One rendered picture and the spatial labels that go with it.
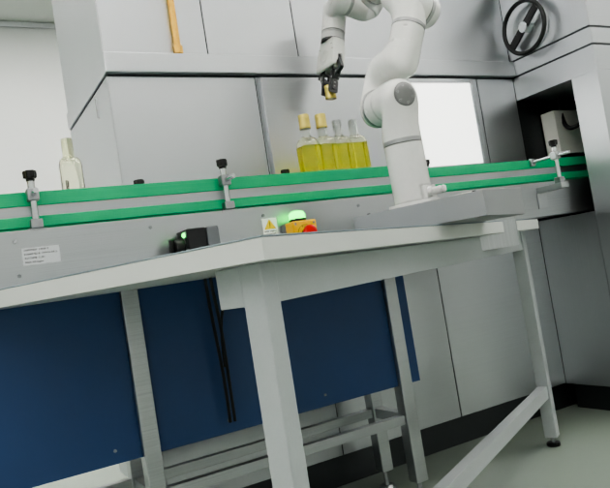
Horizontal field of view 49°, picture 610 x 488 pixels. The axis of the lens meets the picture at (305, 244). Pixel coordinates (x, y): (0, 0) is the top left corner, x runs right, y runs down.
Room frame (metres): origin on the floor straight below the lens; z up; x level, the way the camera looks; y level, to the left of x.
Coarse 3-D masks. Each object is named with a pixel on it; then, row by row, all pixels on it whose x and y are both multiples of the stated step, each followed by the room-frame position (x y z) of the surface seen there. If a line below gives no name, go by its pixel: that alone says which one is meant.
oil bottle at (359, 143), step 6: (354, 138) 2.04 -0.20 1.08; (360, 138) 2.05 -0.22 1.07; (354, 144) 2.04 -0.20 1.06; (360, 144) 2.05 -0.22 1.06; (366, 144) 2.06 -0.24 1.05; (354, 150) 2.04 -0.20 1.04; (360, 150) 2.05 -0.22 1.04; (366, 150) 2.06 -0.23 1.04; (354, 156) 2.04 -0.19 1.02; (360, 156) 2.04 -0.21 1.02; (366, 156) 2.05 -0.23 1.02; (354, 162) 2.04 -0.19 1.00; (360, 162) 2.04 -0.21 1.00; (366, 162) 2.05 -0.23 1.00
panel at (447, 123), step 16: (432, 96) 2.40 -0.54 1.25; (448, 96) 2.44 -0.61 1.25; (464, 96) 2.48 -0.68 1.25; (432, 112) 2.40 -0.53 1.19; (448, 112) 2.44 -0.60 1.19; (464, 112) 2.47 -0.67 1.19; (432, 128) 2.39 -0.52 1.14; (448, 128) 2.43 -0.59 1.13; (464, 128) 2.47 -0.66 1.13; (432, 144) 2.38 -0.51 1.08; (448, 144) 2.42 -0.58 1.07; (464, 144) 2.46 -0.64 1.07; (432, 160) 2.38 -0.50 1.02; (448, 160) 2.42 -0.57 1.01; (464, 160) 2.45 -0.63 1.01; (480, 160) 2.49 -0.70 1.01
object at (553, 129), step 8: (552, 112) 2.66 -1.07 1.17; (560, 112) 2.67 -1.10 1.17; (568, 112) 2.69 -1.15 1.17; (576, 112) 2.72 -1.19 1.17; (544, 120) 2.70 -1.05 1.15; (552, 120) 2.66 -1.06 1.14; (560, 120) 2.66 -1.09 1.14; (568, 120) 2.69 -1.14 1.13; (576, 120) 2.71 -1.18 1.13; (544, 128) 2.70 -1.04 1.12; (552, 128) 2.67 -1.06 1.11; (560, 128) 2.66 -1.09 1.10; (544, 136) 2.71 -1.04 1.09; (552, 136) 2.67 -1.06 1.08; (560, 136) 2.66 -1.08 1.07; (568, 136) 2.68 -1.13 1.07; (576, 136) 2.70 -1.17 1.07; (560, 144) 2.65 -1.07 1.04; (568, 144) 2.68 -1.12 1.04; (576, 144) 2.70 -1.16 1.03; (560, 152) 2.65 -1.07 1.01; (576, 152) 2.70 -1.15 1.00; (584, 152) 2.73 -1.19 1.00
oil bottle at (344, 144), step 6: (336, 138) 2.02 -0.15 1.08; (342, 138) 2.02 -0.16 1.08; (348, 138) 2.03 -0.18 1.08; (342, 144) 2.02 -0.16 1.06; (348, 144) 2.03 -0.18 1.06; (342, 150) 2.01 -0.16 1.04; (348, 150) 2.02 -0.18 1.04; (342, 156) 2.01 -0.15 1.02; (348, 156) 2.02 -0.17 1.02; (342, 162) 2.01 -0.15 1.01; (348, 162) 2.02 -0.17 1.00; (342, 168) 2.01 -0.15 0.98
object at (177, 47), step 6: (168, 0) 1.95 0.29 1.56; (168, 6) 1.95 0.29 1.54; (174, 6) 1.95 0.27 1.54; (168, 12) 1.95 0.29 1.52; (174, 12) 1.95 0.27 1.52; (174, 18) 1.95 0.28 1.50; (174, 24) 1.95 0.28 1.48; (174, 30) 1.95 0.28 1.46; (174, 36) 1.95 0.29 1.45; (174, 42) 1.95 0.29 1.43; (174, 48) 1.94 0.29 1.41; (180, 48) 1.95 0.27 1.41
